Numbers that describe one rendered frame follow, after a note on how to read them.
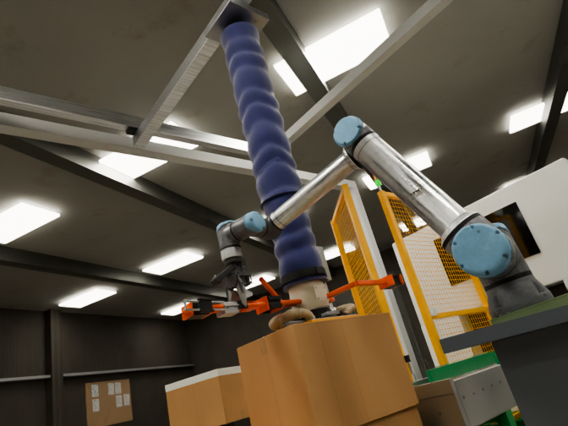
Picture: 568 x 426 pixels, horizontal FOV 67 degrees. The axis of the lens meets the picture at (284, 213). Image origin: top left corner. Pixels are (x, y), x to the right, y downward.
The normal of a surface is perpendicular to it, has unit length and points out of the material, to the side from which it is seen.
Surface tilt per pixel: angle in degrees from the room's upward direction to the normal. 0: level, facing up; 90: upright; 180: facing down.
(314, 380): 90
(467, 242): 97
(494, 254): 97
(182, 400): 90
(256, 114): 103
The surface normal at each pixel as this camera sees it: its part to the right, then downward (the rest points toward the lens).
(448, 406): -0.76, -0.08
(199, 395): -0.55, -0.21
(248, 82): -0.28, -0.07
